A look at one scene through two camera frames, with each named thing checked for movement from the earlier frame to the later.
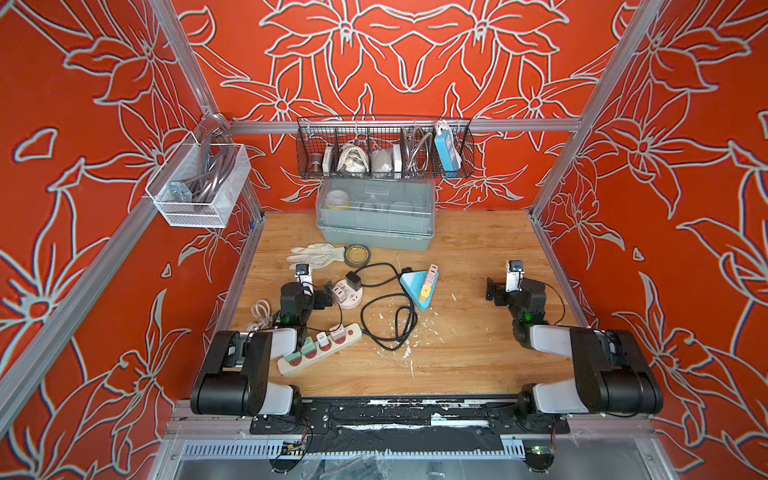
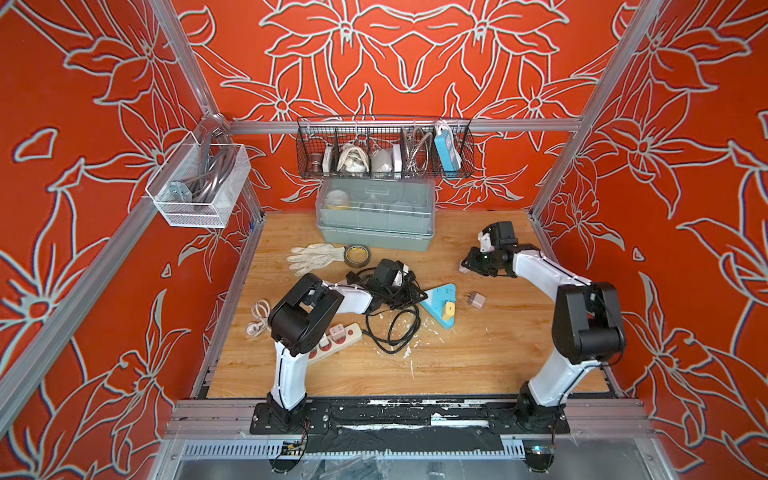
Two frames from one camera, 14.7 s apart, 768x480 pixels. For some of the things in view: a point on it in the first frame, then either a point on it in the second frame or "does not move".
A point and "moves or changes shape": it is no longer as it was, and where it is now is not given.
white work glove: (316, 255) does not move
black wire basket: (385, 147) does not move
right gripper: (501, 291) to (471, 262)
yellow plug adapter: (424, 293) moves or changes shape
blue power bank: (448, 150) does not move
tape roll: (357, 255) does not move
